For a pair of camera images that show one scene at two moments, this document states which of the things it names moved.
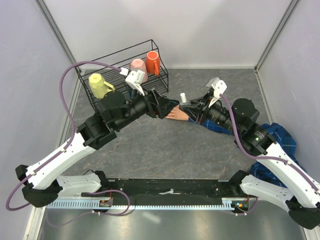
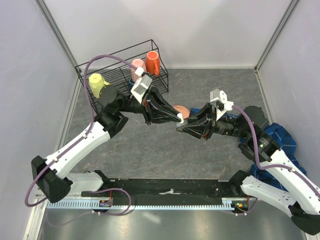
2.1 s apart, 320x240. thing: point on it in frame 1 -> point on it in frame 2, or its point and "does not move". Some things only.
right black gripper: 197,109 -> 197,130
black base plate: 165,189 does not move
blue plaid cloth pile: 287,144 does not move
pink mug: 138,64 does not move
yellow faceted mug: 98,87 does not move
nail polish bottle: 186,104 -> 182,123
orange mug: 152,63 does not move
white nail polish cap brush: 184,97 -> 180,115
